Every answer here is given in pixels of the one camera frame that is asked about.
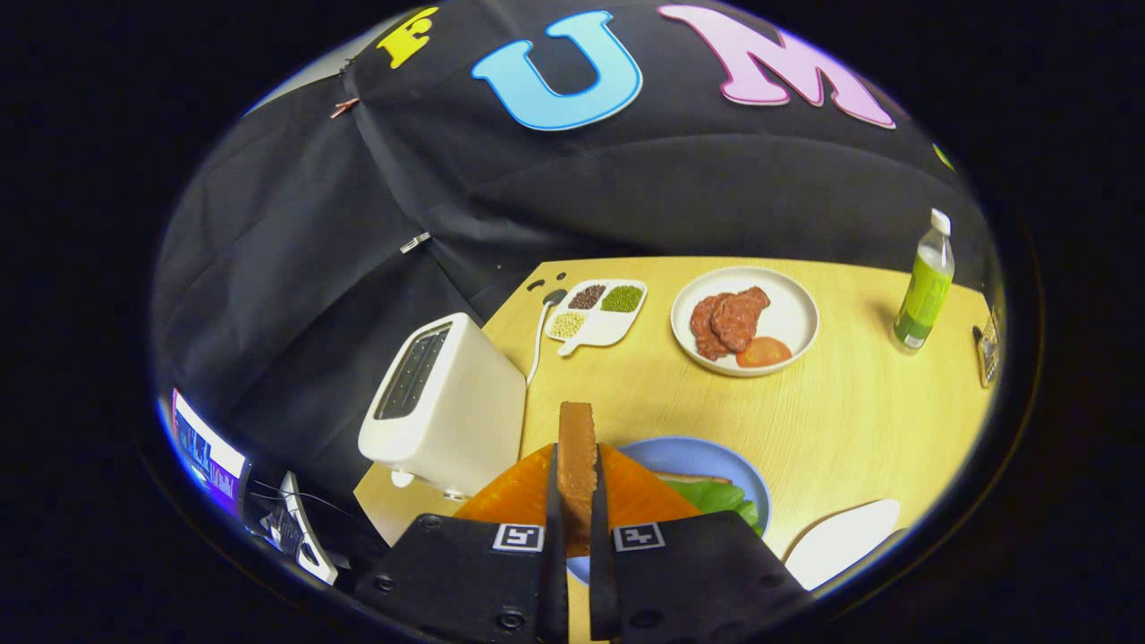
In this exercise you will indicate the white irregular plate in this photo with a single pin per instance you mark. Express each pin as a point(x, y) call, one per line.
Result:
point(841, 541)

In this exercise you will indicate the green label plastic bottle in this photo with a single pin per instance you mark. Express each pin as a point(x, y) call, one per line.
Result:
point(924, 295)

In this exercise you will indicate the computer monitor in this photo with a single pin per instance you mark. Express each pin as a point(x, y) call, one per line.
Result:
point(206, 452)

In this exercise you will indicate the red tomato slice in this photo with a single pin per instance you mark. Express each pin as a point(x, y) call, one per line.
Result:
point(765, 352)

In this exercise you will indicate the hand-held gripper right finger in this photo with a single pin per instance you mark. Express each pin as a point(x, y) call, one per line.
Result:
point(601, 581)

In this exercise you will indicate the green lettuce leaf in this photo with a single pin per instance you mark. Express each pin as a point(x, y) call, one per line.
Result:
point(711, 496)

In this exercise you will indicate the white clip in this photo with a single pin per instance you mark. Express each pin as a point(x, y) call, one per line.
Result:
point(415, 242)

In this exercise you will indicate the white bread slice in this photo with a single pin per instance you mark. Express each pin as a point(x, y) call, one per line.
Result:
point(693, 478)

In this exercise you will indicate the pink clip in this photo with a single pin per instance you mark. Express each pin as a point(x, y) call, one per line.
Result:
point(344, 107)

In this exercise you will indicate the brown toast slice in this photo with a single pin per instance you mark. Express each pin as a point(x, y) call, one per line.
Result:
point(577, 465)

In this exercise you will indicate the white angular stand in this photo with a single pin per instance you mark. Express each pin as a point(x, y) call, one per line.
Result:
point(309, 537)

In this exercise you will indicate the white divided seed dish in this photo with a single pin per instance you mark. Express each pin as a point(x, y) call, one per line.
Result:
point(601, 333)

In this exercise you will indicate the white round plate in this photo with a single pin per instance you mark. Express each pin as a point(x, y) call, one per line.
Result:
point(787, 309)

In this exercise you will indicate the blue round plate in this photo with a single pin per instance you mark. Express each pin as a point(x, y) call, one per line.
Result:
point(698, 456)

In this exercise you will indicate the black backdrop cloth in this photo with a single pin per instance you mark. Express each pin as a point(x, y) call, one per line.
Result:
point(626, 197)

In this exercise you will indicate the brown meat slice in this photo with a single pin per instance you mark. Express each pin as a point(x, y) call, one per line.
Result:
point(738, 317)
point(702, 326)

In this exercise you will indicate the white toaster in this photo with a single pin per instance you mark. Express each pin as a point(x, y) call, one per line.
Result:
point(465, 411)

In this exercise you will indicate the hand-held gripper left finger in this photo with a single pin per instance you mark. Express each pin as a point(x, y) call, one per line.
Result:
point(555, 581)

